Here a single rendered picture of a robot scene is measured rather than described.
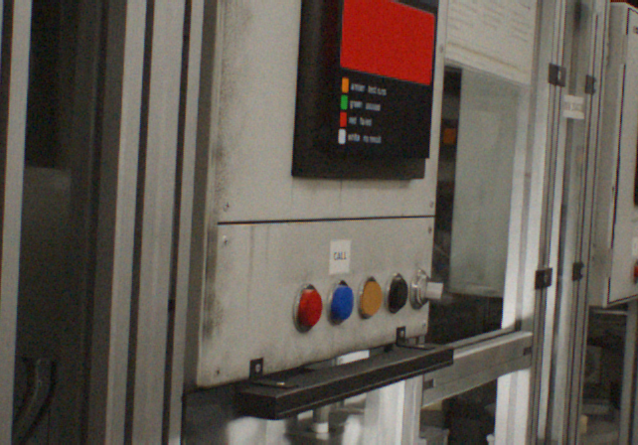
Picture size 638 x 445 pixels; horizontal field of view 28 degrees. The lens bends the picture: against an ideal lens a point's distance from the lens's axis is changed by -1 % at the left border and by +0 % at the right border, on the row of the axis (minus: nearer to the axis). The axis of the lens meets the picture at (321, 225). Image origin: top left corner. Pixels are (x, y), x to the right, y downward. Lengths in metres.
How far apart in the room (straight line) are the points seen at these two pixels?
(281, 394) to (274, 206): 0.15
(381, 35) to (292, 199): 0.18
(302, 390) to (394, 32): 0.34
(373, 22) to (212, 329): 0.32
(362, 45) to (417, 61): 0.12
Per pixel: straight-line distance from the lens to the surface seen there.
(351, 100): 1.06
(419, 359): 1.20
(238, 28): 0.95
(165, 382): 0.93
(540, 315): 1.71
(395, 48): 1.14
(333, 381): 1.03
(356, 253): 1.14
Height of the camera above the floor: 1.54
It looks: 3 degrees down
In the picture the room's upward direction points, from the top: 3 degrees clockwise
